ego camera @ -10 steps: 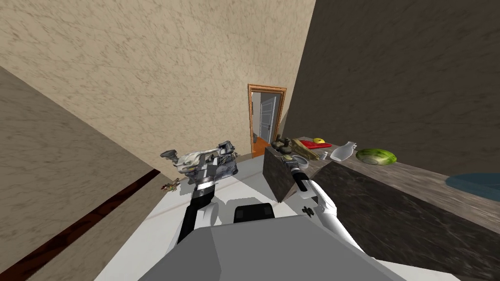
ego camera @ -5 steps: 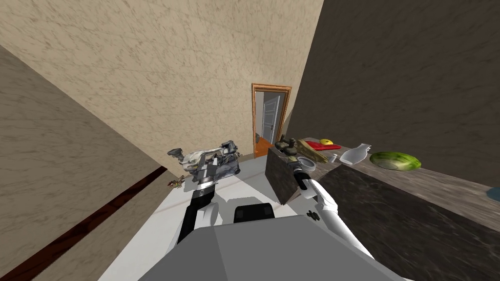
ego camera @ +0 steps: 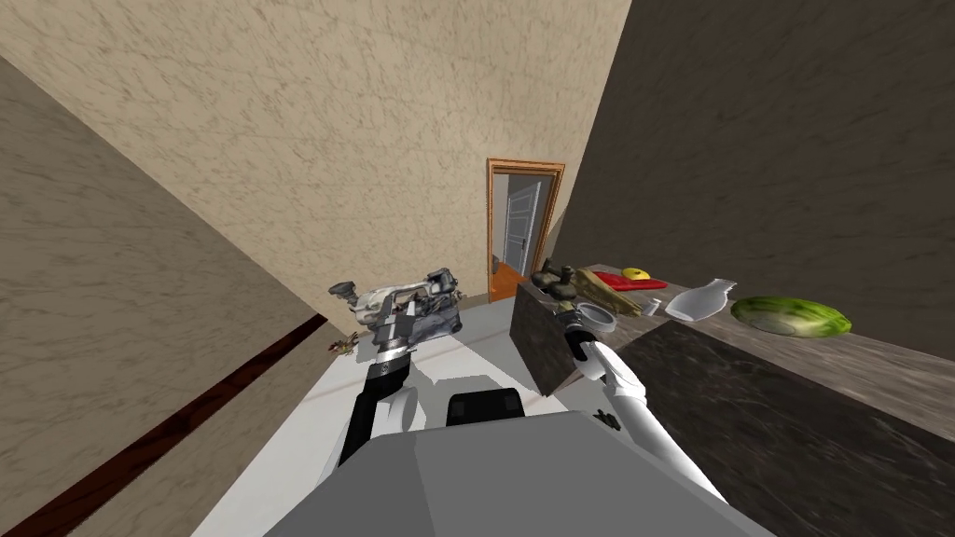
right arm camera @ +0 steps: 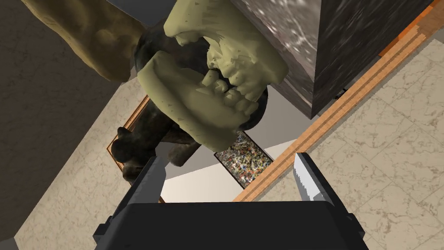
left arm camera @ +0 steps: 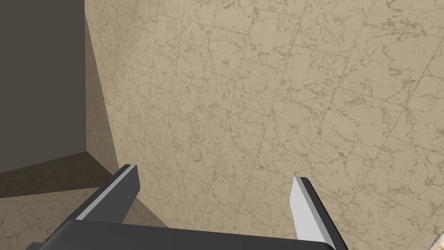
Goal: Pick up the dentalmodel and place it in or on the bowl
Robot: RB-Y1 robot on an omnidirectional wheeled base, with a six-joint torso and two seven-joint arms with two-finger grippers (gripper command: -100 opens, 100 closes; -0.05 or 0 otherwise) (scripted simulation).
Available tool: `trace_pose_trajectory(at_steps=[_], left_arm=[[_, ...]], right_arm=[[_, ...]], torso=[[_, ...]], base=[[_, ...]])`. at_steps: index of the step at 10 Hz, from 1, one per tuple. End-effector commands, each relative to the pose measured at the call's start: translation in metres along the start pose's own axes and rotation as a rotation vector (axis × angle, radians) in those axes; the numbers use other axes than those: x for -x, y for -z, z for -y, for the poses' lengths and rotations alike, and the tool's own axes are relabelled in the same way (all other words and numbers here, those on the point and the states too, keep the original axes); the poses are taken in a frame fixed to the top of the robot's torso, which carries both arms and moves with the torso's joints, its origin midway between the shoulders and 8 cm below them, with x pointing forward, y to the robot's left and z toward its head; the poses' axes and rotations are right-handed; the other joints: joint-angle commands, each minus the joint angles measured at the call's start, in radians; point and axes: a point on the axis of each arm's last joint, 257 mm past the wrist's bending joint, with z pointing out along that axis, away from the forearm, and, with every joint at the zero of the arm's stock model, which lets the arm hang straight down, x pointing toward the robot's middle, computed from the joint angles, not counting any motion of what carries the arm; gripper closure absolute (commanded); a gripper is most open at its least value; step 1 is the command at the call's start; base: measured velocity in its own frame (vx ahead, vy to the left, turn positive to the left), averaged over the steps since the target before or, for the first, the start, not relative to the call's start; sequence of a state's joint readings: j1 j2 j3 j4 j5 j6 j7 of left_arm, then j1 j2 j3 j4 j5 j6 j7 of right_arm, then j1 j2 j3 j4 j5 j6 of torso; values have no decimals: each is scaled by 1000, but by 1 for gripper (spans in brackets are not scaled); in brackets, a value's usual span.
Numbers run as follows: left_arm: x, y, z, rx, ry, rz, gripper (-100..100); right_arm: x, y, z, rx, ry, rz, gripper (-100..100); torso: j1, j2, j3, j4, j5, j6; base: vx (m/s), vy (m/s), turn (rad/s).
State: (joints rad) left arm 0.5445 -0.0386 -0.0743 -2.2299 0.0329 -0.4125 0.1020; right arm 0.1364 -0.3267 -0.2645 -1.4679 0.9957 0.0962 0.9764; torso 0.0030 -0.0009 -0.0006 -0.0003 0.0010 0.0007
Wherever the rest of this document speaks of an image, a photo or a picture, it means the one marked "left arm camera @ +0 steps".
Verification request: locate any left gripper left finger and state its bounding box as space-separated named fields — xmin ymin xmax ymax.
xmin=75 ymin=164 xmax=141 ymax=224

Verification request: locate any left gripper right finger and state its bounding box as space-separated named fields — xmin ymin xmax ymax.
xmin=289 ymin=176 xmax=349 ymax=250

